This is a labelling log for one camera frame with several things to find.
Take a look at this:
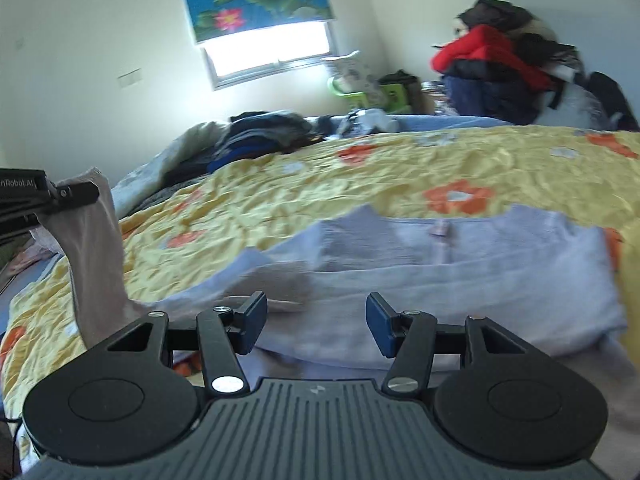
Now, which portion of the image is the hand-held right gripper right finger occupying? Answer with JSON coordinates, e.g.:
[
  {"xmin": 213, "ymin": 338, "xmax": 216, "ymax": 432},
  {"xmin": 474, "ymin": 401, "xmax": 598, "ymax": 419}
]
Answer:
[{"xmin": 366, "ymin": 291, "xmax": 533, "ymax": 396}]

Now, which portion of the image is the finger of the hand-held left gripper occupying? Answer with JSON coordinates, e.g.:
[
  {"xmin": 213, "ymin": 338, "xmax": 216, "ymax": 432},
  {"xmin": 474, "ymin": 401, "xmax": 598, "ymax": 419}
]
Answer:
[{"xmin": 48, "ymin": 181, "xmax": 101, "ymax": 209}]

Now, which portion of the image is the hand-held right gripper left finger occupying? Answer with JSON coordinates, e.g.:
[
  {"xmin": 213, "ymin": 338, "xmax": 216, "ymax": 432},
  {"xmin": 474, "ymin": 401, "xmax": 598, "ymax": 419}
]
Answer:
[{"xmin": 105, "ymin": 290, "xmax": 268, "ymax": 395}]

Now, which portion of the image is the light lavender small shirt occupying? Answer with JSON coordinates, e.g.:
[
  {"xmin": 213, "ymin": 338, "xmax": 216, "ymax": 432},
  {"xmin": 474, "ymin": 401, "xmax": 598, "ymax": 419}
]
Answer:
[{"xmin": 31, "ymin": 165, "xmax": 632, "ymax": 377}]

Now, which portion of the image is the pile of dark clothes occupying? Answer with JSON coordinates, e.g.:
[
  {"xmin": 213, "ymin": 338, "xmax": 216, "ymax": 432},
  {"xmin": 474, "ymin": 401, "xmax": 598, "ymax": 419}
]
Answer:
[{"xmin": 164, "ymin": 110, "xmax": 328, "ymax": 187}]

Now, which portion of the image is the light grey duvet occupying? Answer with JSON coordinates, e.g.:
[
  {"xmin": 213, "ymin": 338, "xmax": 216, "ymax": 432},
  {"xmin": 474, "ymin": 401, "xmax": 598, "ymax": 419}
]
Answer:
[{"xmin": 111, "ymin": 121, "xmax": 236, "ymax": 207}]

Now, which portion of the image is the yellow floral blanket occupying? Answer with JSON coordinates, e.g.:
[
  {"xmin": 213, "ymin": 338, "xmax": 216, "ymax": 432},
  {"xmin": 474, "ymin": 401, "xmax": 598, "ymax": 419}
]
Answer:
[{"xmin": 0, "ymin": 127, "xmax": 640, "ymax": 461}]

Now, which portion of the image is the green box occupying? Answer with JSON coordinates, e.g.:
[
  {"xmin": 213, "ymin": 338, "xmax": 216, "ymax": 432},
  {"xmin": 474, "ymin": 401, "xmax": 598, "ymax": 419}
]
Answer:
[{"xmin": 378, "ymin": 71, "xmax": 422, "ymax": 115}]

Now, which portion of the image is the window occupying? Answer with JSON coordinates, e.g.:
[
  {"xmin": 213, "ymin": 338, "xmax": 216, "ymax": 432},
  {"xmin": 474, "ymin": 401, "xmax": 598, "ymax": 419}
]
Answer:
[{"xmin": 199, "ymin": 21, "xmax": 337, "ymax": 92}]

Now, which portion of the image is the white floral bag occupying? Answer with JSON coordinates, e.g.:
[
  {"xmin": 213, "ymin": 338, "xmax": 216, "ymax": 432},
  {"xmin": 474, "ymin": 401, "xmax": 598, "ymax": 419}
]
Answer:
[{"xmin": 321, "ymin": 51, "xmax": 378, "ymax": 107}]

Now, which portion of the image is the heap of jackets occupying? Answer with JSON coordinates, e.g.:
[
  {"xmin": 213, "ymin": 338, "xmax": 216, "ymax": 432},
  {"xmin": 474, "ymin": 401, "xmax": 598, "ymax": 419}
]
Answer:
[{"xmin": 429, "ymin": 0, "xmax": 591, "ymax": 126}]

